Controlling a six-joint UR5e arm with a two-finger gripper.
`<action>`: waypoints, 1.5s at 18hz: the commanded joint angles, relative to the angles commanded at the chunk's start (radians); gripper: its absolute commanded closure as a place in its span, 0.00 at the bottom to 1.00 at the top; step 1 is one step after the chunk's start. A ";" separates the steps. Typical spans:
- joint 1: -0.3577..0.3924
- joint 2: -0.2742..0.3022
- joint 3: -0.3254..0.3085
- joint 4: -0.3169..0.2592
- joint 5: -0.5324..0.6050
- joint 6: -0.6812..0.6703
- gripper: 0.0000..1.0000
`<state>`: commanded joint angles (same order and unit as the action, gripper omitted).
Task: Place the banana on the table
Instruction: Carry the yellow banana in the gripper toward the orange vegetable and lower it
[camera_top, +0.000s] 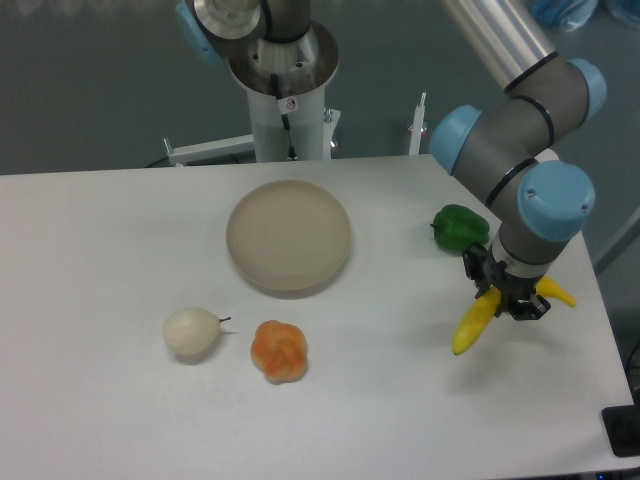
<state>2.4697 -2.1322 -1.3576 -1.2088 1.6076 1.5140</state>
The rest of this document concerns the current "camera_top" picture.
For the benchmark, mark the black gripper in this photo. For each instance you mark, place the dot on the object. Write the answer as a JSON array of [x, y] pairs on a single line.
[[485, 273]]

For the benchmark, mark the yellow banana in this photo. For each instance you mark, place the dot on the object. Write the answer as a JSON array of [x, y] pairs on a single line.
[[490, 306]]

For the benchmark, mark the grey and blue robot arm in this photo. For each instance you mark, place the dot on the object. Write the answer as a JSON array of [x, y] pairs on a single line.
[[541, 206]]

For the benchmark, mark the green bell pepper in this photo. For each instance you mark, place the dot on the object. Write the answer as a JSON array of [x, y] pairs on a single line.
[[456, 227]]

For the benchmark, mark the black device at table edge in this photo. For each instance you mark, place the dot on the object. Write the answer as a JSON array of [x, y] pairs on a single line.
[[622, 428]]

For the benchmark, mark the beige round plate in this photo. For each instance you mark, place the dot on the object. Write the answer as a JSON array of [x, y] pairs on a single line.
[[289, 238]]

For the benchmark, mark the orange knotted bread roll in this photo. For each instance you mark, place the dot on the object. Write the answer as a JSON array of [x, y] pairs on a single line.
[[279, 350]]

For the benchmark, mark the blue plastic bag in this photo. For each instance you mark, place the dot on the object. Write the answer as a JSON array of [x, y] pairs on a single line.
[[562, 15]]

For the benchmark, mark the white pear with stem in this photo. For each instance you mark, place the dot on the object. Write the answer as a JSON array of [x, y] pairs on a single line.
[[191, 331]]

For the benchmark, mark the white upright metal bracket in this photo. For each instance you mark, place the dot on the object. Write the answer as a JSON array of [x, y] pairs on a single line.
[[418, 127]]

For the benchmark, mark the white metal bracket frame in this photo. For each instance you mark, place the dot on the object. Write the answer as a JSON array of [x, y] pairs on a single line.
[[191, 154]]

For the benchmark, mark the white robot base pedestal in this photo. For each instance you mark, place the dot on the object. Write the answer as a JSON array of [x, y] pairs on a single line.
[[285, 87]]

